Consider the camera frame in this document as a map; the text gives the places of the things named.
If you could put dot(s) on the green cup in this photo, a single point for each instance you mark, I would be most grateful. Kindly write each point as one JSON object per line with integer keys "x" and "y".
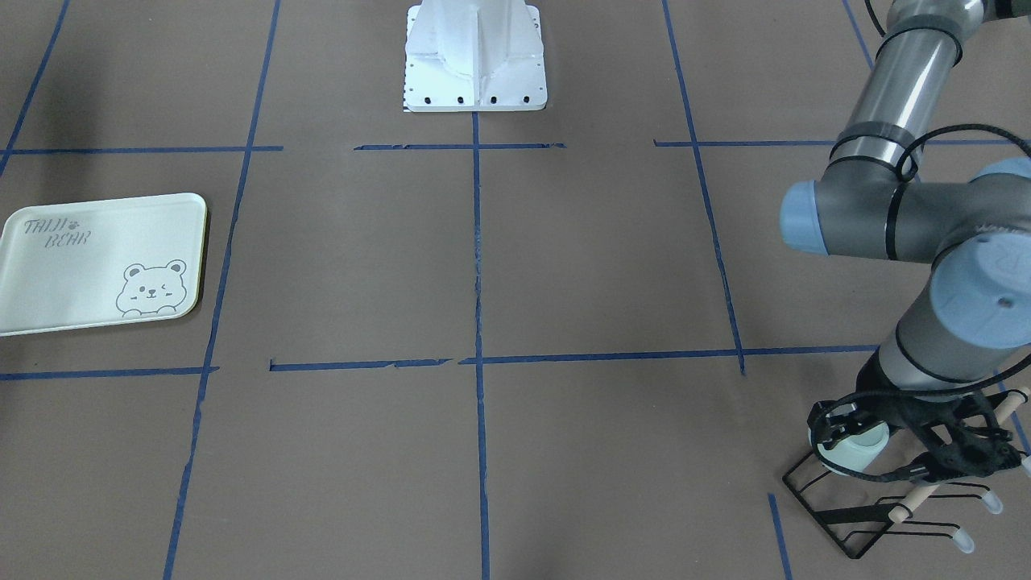
{"x": 854, "y": 451}

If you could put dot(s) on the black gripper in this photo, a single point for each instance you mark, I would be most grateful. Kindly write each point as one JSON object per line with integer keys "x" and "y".
{"x": 875, "y": 382}

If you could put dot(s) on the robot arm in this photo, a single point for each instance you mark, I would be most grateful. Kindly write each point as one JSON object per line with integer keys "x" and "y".
{"x": 973, "y": 313}

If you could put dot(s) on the cream bear tray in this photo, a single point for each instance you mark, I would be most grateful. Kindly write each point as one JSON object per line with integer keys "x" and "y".
{"x": 98, "y": 263}

